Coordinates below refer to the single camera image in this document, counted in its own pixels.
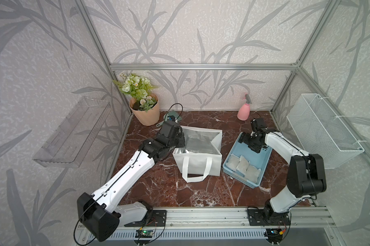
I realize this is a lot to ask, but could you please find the white ice pack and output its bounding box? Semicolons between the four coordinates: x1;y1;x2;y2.
236;156;250;176
226;154;240;172
244;165;261;183

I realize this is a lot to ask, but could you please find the white insulated delivery bag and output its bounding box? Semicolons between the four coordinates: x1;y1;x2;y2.
173;126;223;183

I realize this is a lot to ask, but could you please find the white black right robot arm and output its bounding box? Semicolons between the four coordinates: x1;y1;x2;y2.
239;118;327;226

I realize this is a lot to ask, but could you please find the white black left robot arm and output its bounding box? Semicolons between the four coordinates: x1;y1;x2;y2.
76;121;185;242

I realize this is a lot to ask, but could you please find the small green hand brush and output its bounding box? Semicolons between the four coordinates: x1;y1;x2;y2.
156;111;182;128

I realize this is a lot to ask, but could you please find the beige ribbed flower pot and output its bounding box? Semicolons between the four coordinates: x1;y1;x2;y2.
129;93;160;126

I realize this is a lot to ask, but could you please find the light blue plastic basket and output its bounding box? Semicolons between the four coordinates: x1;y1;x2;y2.
222;132;272;189

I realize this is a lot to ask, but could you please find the pink spray bottle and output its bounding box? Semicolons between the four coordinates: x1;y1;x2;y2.
237;93;252;121

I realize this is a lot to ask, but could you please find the artificial green white plant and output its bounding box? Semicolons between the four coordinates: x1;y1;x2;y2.
113;73;158;111

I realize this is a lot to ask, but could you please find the green circuit board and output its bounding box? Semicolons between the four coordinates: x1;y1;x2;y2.
135;230;154;238

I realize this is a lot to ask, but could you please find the white wire mesh basket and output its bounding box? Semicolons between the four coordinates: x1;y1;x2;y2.
287;93;364;169

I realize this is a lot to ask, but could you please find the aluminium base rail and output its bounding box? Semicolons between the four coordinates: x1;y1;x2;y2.
77;206;336;242

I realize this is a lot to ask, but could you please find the right circuit board with wires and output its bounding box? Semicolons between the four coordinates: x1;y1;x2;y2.
265;228;286;239

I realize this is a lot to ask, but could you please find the clear plastic wall shelf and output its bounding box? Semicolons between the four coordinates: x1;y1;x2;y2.
32;96;111;168

